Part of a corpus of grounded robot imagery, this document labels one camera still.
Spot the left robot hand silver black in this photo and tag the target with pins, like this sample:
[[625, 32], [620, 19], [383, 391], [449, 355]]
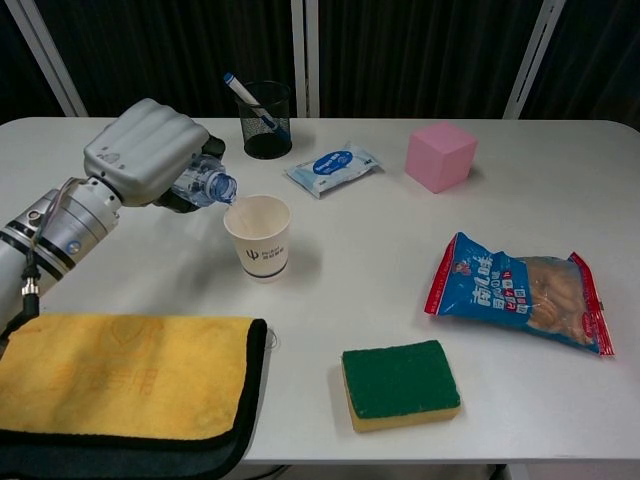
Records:
[[145, 150]]

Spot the clear plastic water bottle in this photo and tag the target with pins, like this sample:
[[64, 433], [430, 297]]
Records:
[[202, 182]]

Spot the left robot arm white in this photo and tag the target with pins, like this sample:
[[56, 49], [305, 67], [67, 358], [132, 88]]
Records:
[[60, 225]]

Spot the white paper cup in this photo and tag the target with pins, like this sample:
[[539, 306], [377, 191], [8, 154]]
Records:
[[260, 250]]

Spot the black pleated curtain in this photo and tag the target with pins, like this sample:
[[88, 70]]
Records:
[[600, 55], [165, 45], [410, 50], [20, 75]]

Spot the blue white marker pen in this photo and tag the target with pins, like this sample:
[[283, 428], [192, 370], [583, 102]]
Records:
[[245, 95]]

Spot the black mesh pen holder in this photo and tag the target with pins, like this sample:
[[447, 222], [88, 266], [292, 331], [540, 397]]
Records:
[[267, 145]]

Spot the blue white wet wipes pack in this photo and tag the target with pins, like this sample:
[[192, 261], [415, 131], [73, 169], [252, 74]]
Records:
[[332, 167]]

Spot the yellow cloth with black edge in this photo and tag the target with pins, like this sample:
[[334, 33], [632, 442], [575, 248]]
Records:
[[125, 375]]

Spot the pink foam cube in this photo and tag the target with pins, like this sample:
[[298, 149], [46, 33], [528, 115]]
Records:
[[440, 157]]

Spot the green yellow scouring sponge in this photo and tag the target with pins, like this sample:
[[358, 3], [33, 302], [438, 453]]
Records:
[[400, 382]]

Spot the blue red snack bag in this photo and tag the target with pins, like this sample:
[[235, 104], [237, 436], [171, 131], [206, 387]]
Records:
[[500, 295]]

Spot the white frame post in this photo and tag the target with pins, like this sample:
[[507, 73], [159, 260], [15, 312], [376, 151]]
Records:
[[532, 60], [45, 55], [305, 55]]

